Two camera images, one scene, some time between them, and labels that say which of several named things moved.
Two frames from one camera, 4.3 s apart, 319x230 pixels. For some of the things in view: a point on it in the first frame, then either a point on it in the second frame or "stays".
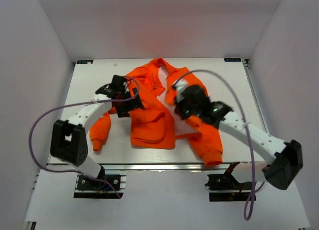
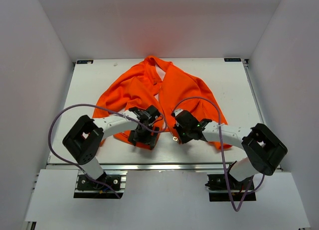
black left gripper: [133, 104] -> [133, 138]
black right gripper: [179, 108] -> [183, 140]
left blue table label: [84, 61] stays
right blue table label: [232, 59] stays
